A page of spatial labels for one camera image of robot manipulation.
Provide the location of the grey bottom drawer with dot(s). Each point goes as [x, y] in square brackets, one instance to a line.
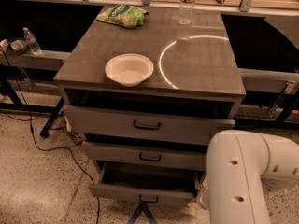
[146, 184]

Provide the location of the grey middle drawer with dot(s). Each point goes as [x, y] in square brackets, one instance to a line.
[145, 156]

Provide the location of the white paper bowl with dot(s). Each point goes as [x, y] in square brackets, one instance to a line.
[129, 69]

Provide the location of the black table leg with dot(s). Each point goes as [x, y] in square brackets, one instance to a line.
[53, 115]
[237, 126]

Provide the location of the grey side shelf right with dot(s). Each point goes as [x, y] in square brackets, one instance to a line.
[269, 81]

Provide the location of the grey side shelf left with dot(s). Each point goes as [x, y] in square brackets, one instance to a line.
[47, 60]

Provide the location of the green chip bag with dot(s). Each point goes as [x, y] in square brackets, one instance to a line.
[126, 16]

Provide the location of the grey drawer cabinet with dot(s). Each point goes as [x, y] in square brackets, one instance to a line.
[195, 74]

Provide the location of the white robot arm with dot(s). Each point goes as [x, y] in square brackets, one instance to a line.
[241, 166]

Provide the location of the black table leg left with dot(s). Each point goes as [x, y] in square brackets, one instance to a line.
[53, 115]

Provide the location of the small water bottle on shelf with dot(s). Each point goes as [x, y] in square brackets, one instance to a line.
[31, 41]

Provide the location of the grey top drawer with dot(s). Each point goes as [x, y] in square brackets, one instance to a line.
[147, 126]

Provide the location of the grey side shelf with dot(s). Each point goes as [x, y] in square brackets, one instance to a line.
[269, 81]
[47, 60]

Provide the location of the black table leg right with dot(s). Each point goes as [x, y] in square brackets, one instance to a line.
[237, 126]

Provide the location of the clear water bottle on cabinet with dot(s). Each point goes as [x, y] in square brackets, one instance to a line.
[186, 8]

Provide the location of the grey drawer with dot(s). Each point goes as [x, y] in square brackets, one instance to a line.
[145, 156]
[146, 184]
[147, 126]

